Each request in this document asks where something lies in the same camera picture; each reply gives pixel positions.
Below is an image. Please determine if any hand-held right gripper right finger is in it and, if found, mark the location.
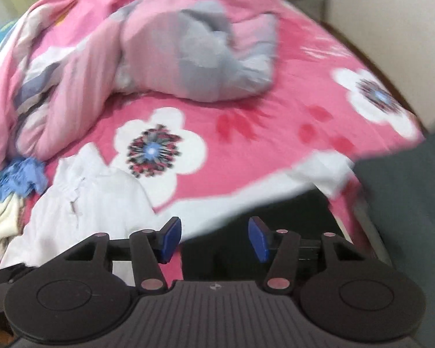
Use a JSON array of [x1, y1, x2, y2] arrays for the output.
[[248, 216, 367, 294]]

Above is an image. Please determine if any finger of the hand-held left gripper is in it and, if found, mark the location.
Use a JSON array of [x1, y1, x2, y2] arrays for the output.
[[0, 262, 37, 285]]

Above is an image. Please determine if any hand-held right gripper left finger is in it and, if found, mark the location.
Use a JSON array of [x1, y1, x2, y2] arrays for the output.
[[63, 216, 182, 293]]

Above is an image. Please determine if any white shirt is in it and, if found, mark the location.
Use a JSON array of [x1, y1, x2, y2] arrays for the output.
[[0, 143, 162, 284]]

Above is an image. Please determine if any black cloth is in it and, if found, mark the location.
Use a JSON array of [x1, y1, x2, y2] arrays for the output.
[[179, 188, 354, 284]]

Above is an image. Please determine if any cream fleece cloth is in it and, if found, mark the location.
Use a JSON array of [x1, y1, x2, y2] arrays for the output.
[[0, 176, 23, 248]]

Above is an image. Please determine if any blue crumpled cloth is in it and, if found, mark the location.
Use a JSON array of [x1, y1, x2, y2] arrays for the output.
[[0, 157, 48, 202]]

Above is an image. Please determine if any pink floral blanket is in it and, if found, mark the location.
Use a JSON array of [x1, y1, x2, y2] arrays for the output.
[[0, 0, 427, 262]]

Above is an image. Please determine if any dark grey cloth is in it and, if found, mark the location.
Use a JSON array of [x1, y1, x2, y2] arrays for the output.
[[351, 122, 435, 335]]

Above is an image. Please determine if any pink striped quilt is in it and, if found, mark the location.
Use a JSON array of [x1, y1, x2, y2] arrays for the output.
[[0, 0, 280, 172]]

